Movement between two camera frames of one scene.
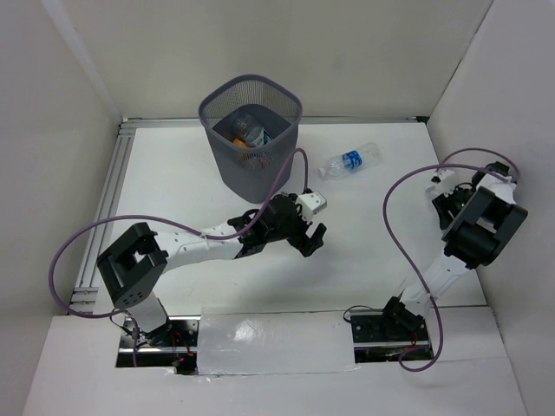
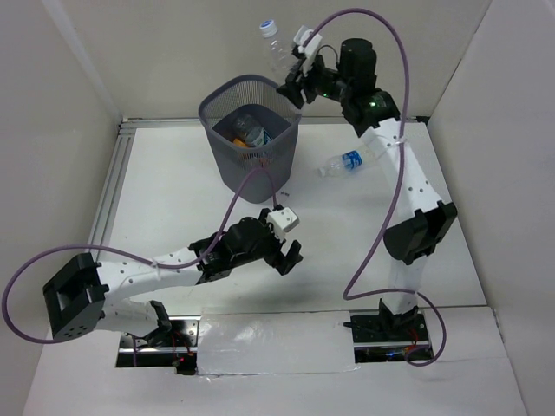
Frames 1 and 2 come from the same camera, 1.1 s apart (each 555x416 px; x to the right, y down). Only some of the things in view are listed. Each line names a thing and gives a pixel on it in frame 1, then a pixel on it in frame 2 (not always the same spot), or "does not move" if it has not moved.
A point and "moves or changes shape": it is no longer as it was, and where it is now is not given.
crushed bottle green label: [249, 132] does not move
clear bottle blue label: [352, 161] does not move
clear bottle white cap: [431, 191] moves or changes shape
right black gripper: [443, 204] -> [290, 90]
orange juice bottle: [239, 143] does not move
